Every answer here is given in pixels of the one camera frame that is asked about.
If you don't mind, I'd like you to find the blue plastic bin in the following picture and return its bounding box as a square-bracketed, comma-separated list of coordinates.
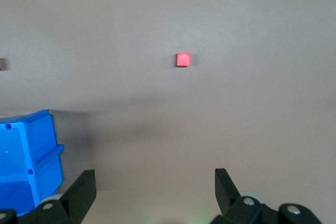
[0, 109, 65, 217]

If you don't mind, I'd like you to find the red cube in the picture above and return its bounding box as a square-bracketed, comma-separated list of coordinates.
[175, 52, 192, 68]

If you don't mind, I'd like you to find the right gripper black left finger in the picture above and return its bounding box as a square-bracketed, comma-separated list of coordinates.
[0, 169, 97, 224]

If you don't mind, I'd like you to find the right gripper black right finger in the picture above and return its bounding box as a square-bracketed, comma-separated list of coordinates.
[209, 168, 322, 224]

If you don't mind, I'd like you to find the brown table mat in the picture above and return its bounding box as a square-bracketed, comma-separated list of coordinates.
[0, 0, 336, 224]

